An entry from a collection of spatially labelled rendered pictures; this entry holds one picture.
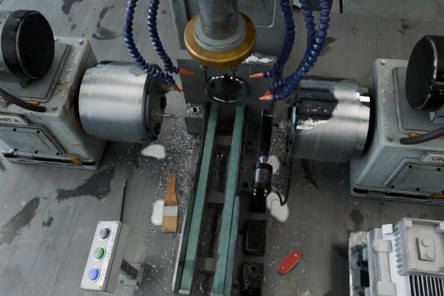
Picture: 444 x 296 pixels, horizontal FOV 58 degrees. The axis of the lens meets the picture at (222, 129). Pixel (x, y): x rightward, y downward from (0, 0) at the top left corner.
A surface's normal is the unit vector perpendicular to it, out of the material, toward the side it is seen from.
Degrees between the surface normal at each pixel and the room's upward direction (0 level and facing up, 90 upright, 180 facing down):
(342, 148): 69
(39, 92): 0
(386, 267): 0
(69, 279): 0
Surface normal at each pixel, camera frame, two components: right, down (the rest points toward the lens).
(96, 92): -0.09, -0.10
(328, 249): -0.04, -0.50
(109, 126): -0.13, 0.63
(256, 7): -0.12, 0.86
